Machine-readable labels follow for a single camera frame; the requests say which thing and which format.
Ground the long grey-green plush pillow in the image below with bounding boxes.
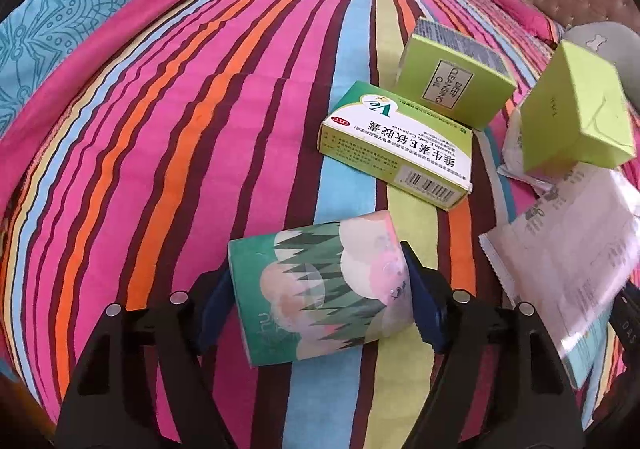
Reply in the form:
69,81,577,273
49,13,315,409
562,22,640,80

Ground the green and white medicine box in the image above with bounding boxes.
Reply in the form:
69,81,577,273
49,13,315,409
318,80,475,211

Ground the plain green box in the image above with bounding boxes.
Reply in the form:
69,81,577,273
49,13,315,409
519,40,637,171

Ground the blue orange patterned quilt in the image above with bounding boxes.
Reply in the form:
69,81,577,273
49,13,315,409
0,0,321,240

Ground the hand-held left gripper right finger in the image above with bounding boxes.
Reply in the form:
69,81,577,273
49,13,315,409
400,241,587,449

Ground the large white printed packet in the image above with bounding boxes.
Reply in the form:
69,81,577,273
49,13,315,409
479,169,640,390

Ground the small pink pillow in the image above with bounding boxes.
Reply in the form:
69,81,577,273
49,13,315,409
477,0,566,42

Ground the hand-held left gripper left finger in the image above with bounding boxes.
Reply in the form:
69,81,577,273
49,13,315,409
55,271,237,449

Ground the green box with grey label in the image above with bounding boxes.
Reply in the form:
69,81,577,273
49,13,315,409
394,16,517,131

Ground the green printed tissue pack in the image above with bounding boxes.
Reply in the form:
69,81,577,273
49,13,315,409
227,210,416,367

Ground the crumpled white plastic packet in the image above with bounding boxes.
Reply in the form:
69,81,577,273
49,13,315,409
497,106,601,195

